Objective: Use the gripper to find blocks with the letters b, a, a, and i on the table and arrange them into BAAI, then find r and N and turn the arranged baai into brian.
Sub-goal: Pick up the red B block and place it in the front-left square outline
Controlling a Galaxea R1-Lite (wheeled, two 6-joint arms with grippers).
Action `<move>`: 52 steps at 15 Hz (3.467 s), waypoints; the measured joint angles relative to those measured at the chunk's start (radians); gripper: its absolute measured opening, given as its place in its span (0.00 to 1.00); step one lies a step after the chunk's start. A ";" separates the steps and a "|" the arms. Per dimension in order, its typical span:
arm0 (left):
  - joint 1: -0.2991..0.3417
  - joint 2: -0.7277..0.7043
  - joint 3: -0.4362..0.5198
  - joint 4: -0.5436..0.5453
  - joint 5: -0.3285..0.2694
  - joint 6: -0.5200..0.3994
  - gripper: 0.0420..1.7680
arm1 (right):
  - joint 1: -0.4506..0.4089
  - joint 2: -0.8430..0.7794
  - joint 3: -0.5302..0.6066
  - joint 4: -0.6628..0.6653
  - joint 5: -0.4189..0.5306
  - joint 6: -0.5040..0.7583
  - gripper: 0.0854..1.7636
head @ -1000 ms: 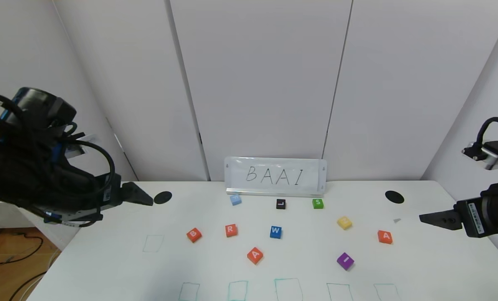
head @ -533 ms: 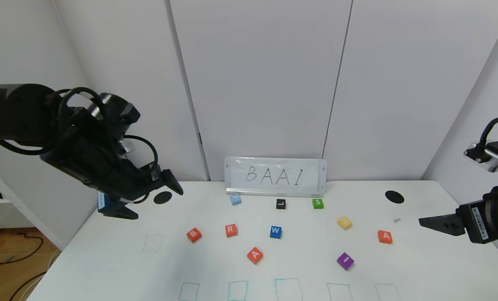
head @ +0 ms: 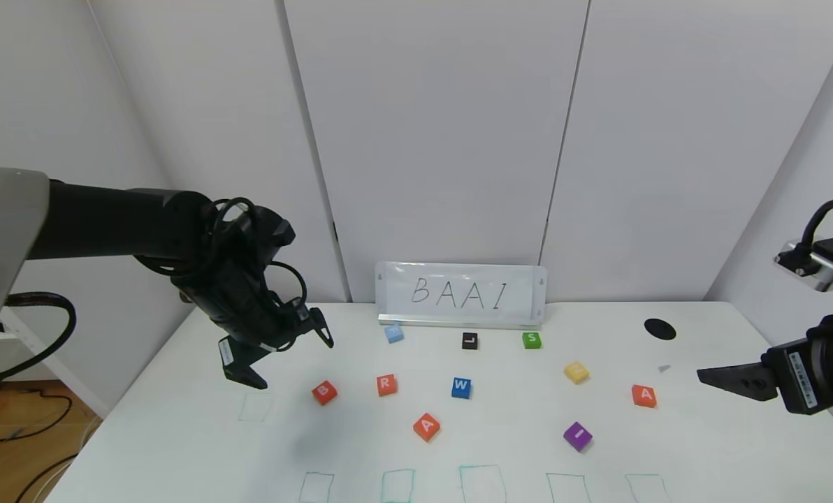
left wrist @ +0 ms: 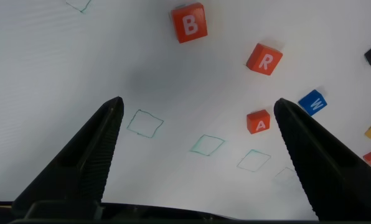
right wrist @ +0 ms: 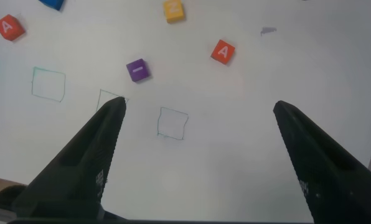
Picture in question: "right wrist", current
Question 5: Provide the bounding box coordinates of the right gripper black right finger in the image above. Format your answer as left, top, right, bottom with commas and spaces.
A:
272, 100, 371, 223

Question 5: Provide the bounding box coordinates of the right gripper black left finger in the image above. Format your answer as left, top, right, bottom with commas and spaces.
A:
12, 96, 127, 220

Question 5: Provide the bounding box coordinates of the purple letter I block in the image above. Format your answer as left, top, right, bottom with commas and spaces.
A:
125, 58, 151, 83

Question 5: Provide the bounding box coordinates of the orange letter A block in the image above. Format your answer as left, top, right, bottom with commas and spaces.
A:
0, 14, 27, 42
210, 39, 236, 65

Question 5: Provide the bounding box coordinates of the blue letter W block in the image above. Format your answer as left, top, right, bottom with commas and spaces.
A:
37, 0, 65, 11

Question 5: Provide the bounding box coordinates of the yellow letter Z block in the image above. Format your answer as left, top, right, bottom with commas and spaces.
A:
162, 0, 186, 24

